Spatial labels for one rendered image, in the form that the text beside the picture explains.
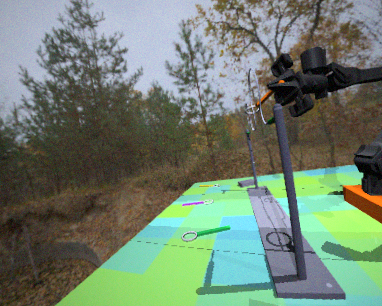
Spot green handle with grey loop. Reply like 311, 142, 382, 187
182, 225, 230, 242

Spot orange square bar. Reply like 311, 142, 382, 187
245, 80, 284, 114

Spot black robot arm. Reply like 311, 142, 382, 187
273, 46, 382, 196

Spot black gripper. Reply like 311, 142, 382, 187
266, 53, 317, 117

